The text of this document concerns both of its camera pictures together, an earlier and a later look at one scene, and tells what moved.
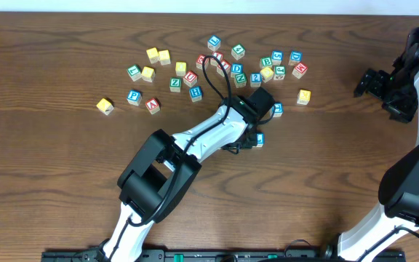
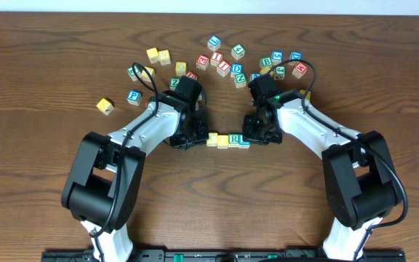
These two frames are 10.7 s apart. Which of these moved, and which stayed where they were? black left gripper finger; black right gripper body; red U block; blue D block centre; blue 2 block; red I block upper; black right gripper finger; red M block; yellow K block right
Moved: black right gripper finger; black right gripper body; black left gripper finger
Stayed: red U block; blue D block centre; red I block upper; yellow K block right; red M block; blue 2 block
